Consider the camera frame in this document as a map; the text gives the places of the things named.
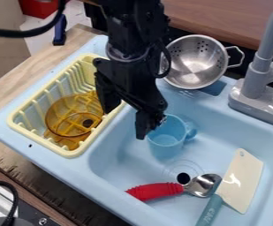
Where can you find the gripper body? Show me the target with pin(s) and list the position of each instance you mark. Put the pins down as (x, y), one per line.
(132, 79)

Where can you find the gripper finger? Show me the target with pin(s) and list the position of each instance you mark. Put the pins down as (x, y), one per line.
(107, 98)
(145, 125)

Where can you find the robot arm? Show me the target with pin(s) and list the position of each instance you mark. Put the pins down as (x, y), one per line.
(134, 23)

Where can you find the light blue toy sink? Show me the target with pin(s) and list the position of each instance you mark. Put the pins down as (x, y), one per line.
(134, 164)

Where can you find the light blue cup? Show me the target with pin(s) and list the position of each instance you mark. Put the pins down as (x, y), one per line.
(168, 139)

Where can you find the clear orange cup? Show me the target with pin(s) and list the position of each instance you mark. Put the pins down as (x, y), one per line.
(67, 117)

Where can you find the silver strainer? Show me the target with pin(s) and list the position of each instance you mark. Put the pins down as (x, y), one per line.
(197, 61)

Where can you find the yellow dish rack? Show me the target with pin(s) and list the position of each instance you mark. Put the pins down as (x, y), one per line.
(32, 114)

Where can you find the blue clamp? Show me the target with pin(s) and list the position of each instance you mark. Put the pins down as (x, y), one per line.
(59, 31)

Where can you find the red box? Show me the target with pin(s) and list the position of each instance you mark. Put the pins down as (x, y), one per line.
(38, 7)

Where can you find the grey tap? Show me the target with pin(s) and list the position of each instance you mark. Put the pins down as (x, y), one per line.
(260, 73)

